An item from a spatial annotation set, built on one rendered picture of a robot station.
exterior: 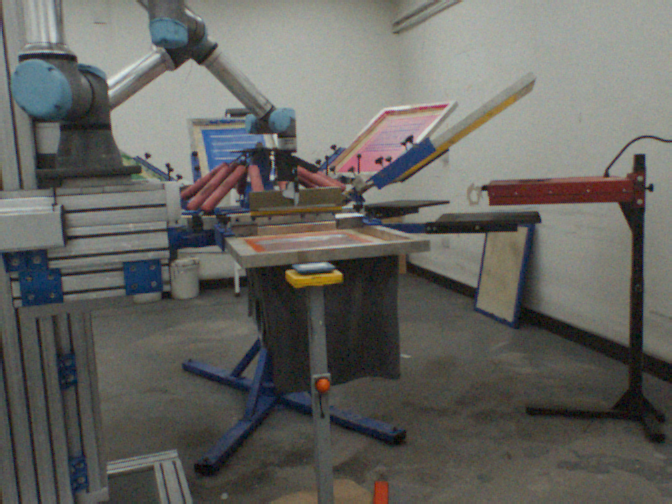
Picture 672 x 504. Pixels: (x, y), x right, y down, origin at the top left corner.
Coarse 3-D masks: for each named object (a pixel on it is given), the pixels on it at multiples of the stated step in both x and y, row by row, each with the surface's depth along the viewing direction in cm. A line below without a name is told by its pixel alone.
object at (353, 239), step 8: (328, 232) 265; (336, 232) 264; (344, 232) 263; (312, 240) 243; (320, 240) 241; (328, 240) 240; (336, 240) 239; (344, 240) 238; (352, 240) 237; (360, 240) 236
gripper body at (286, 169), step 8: (280, 152) 246; (288, 152) 245; (296, 152) 247; (280, 160) 246; (288, 160) 247; (280, 168) 245; (288, 168) 246; (296, 168) 247; (280, 176) 246; (288, 176) 247
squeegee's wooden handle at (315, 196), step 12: (252, 192) 246; (264, 192) 247; (276, 192) 248; (300, 192) 250; (312, 192) 251; (324, 192) 252; (336, 192) 254; (252, 204) 246; (264, 204) 247; (276, 204) 248; (288, 204) 250; (300, 204) 251; (312, 204) 252; (324, 204) 253; (336, 204) 254
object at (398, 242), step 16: (304, 224) 269; (320, 224) 270; (224, 240) 235; (384, 240) 233; (400, 240) 217; (416, 240) 202; (240, 256) 189; (256, 256) 189; (272, 256) 191; (288, 256) 192; (304, 256) 193; (320, 256) 194; (336, 256) 195; (352, 256) 197; (368, 256) 198
